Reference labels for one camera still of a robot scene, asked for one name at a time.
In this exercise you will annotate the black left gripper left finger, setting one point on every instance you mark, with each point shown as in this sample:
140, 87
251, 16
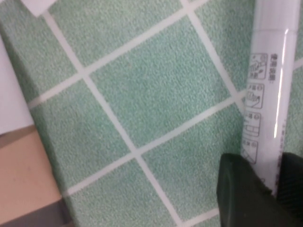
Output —
241, 196

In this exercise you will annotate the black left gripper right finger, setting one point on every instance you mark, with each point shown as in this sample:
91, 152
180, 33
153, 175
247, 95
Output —
292, 179

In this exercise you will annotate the all white marker pen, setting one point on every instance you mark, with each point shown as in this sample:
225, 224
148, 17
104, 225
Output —
272, 71

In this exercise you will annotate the green checked tablecloth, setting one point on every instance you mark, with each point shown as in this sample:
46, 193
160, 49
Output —
154, 94

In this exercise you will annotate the AgileX office photo brochure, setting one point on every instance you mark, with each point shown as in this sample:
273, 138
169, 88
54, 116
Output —
19, 165

